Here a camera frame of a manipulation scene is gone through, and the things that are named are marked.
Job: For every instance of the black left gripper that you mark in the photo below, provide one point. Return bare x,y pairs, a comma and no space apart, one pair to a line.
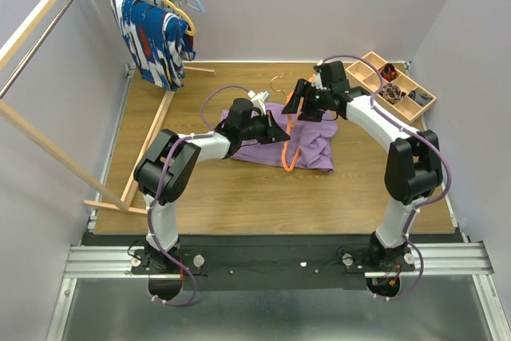
273,132

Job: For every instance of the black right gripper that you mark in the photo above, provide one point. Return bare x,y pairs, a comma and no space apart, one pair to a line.
303,89

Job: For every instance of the purple trousers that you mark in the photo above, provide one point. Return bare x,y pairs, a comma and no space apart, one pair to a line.
308,148

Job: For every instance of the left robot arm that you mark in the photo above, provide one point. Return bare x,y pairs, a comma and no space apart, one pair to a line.
164,170

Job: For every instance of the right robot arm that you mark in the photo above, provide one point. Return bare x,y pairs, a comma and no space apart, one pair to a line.
413,165

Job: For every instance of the red black rolled item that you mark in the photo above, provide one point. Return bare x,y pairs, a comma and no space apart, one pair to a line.
389,72

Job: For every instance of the patterned rolled item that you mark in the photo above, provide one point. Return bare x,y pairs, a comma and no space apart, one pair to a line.
392,93

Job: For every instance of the grey rolled item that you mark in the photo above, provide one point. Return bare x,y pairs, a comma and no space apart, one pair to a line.
420,98

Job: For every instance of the blue white patterned garment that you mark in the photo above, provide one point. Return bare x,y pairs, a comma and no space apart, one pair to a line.
156,40

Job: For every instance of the wooden clothes rack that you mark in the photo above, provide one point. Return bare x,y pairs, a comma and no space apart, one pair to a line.
71,90

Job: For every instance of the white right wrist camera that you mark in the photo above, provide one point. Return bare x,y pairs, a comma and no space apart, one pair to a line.
317,82

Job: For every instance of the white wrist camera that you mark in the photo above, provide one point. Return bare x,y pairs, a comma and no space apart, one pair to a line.
317,82
259,100

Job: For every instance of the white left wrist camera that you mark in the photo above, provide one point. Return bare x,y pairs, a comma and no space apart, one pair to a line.
259,100

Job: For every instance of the black mounting base plate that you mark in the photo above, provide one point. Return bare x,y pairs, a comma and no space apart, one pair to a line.
241,263

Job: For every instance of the aluminium rail frame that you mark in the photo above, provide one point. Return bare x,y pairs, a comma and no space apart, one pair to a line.
450,295

